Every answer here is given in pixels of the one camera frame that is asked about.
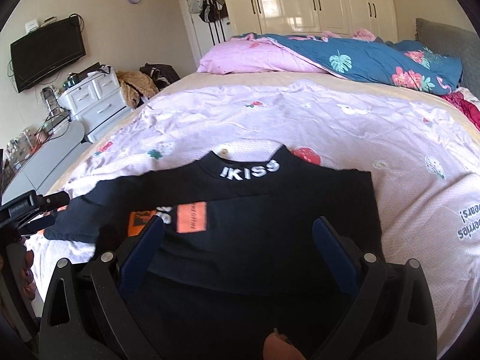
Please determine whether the black wall television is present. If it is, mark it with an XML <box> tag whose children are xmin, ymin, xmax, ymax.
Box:
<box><xmin>10</xmin><ymin>17</ymin><xmax>87</xmax><ymax>94</ymax></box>

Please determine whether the white drawer chest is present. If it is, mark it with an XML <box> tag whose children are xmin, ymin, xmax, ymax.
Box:
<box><xmin>57</xmin><ymin>69</ymin><xmax>136</xmax><ymax>144</ymax></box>

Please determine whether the pink fluffy cloth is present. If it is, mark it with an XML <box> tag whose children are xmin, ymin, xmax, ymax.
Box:
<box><xmin>350</xmin><ymin>27</ymin><xmax>377</xmax><ymax>42</ymax></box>

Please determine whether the person's left hand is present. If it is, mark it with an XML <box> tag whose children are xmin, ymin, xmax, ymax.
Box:
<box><xmin>20</xmin><ymin>249</ymin><xmax>37</xmax><ymax>299</ymax></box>

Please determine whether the beige bed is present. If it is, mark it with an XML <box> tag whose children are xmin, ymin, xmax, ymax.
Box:
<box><xmin>49</xmin><ymin>68</ymin><xmax>480</xmax><ymax>196</ymax></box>

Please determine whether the pink pillow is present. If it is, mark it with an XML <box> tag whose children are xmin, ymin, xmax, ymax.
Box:
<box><xmin>197</xmin><ymin>38</ymin><xmax>331</xmax><ymax>74</ymax></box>

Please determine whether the cream glossy wardrobe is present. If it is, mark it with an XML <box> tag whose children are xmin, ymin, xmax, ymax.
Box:
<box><xmin>217</xmin><ymin>0</ymin><xmax>399</xmax><ymax>39</ymax></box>

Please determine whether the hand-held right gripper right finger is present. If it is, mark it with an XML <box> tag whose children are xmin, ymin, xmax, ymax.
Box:
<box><xmin>312</xmin><ymin>215</ymin><xmax>439</xmax><ymax>360</ymax></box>

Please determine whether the person's right hand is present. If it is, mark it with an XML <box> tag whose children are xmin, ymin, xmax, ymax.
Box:
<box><xmin>262</xmin><ymin>328</ymin><xmax>310</xmax><ymax>360</ymax></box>

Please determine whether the blue floral quilt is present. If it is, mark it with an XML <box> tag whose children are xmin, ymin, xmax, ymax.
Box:
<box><xmin>230</xmin><ymin>32</ymin><xmax>464</xmax><ymax>95</ymax></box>

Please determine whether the black printed shirt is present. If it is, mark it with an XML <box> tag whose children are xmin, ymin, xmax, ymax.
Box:
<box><xmin>43</xmin><ymin>143</ymin><xmax>384</xmax><ymax>360</ymax></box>

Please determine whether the cluster of small bottles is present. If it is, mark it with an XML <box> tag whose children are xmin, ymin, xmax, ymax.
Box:
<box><xmin>0</xmin><ymin>127</ymin><xmax>51</xmax><ymax>169</ymax></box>

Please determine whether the red cloth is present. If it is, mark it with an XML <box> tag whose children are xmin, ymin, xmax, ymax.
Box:
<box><xmin>440</xmin><ymin>87</ymin><xmax>480</xmax><ymax>131</ymax></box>

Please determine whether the pink printed blanket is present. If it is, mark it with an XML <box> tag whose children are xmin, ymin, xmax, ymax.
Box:
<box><xmin>24</xmin><ymin>79</ymin><xmax>480</xmax><ymax>357</ymax></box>

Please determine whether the grey headboard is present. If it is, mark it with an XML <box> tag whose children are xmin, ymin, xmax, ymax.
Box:
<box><xmin>414</xmin><ymin>18</ymin><xmax>480</xmax><ymax>100</ymax></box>

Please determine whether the grey oval table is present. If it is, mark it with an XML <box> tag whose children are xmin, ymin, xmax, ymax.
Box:
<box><xmin>0</xmin><ymin>120</ymin><xmax>92</xmax><ymax>204</ymax></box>

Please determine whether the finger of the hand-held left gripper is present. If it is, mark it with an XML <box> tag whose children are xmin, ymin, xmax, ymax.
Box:
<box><xmin>20</xmin><ymin>212</ymin><xmax>61</xmax><ymax>235</ymax></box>
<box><xmin>42</xmin><ymin>191</ymin><xmax>72</xmax><ymax>211</ymax></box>

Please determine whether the white door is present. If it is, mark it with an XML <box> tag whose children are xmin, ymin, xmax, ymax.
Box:
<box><xmin>176</xmin><ymin>0</ymin><xmax>231</xmax><ymax>71</ymax></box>

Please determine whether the black hanging bag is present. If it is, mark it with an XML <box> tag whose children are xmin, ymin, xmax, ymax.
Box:
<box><xmin>199</xmin><ymin>0</ymin><xmax>229</xmax><ymax>23</ymax></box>

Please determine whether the brown knitted cloth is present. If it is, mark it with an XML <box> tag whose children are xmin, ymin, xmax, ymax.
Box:
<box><xmin>116</xmin><ymin>70</ymin><xmax>160</xmax><ymax>109</ymax></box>

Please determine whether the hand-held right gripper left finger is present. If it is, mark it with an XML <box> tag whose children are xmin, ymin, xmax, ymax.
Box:
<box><xmin>38</xmin><ymin>215</ymin><xmax>166</xmax><ymax>360</ymax></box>

